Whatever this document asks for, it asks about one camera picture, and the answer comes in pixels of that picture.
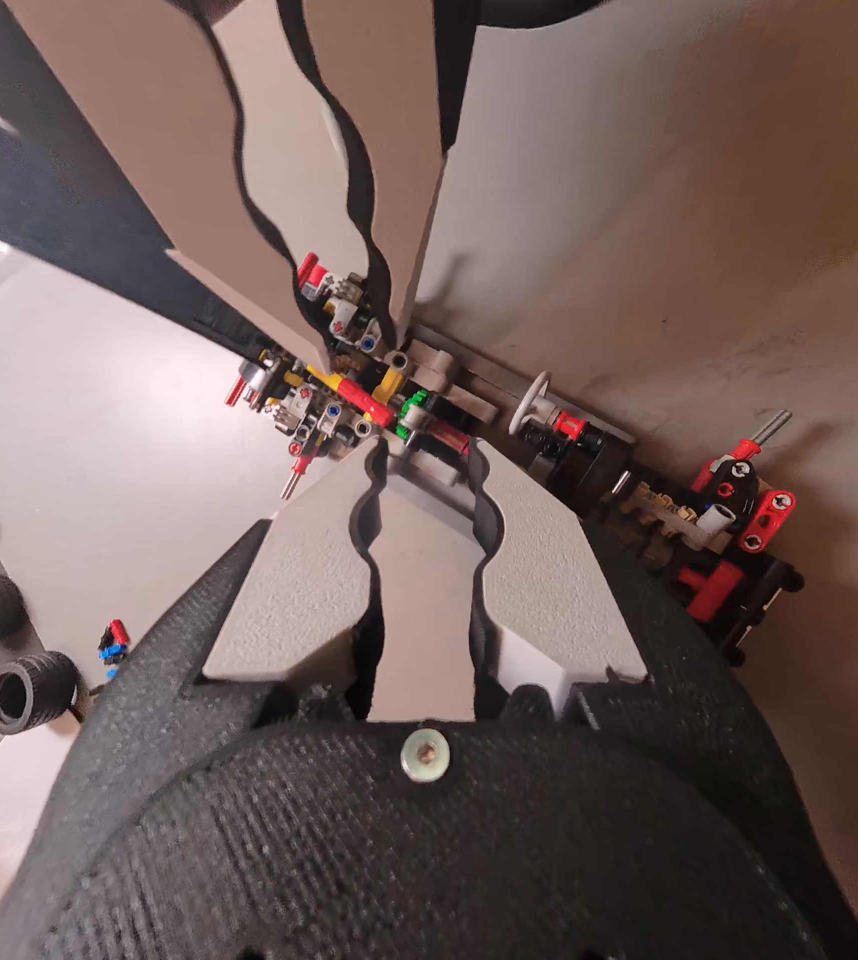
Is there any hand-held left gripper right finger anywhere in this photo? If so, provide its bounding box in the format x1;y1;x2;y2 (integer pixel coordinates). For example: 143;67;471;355
465;437;652;717

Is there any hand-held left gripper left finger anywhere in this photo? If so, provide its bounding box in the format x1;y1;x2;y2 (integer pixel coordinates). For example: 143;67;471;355
202;437;390;717

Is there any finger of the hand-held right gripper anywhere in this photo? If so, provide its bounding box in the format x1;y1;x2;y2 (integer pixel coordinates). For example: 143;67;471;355
5;0;336;370
279;0;481;352

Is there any long black lego strip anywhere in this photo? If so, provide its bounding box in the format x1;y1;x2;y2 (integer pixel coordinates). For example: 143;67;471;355
0;0;265;357

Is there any lego car chassis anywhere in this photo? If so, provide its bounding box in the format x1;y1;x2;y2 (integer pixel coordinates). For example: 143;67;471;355
226;251;805;669

